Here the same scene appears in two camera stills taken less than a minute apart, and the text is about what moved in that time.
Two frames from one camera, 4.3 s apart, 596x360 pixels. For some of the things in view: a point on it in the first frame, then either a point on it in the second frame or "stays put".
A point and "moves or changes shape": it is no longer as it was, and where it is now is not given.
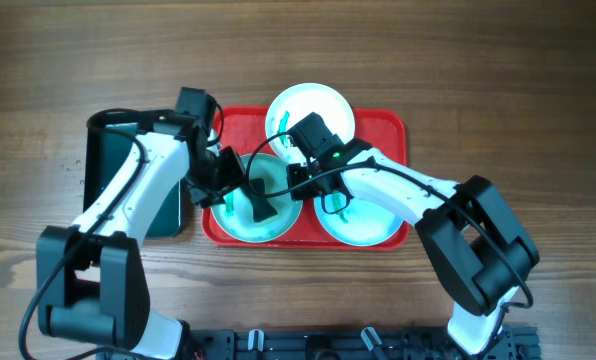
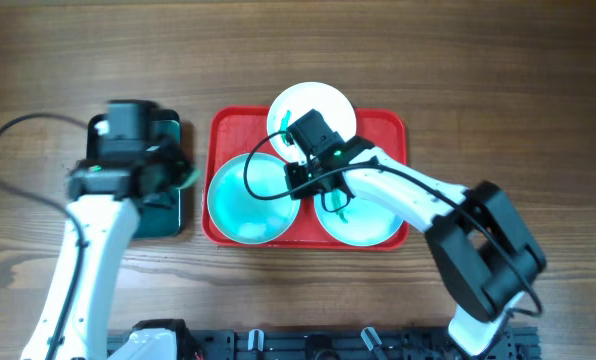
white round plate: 300,101 stays put
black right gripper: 296,190 stays put
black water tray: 108,133 stays put
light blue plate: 237,216 stays put
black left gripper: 233,179 to 181,163
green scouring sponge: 262,208 moves or changes shape
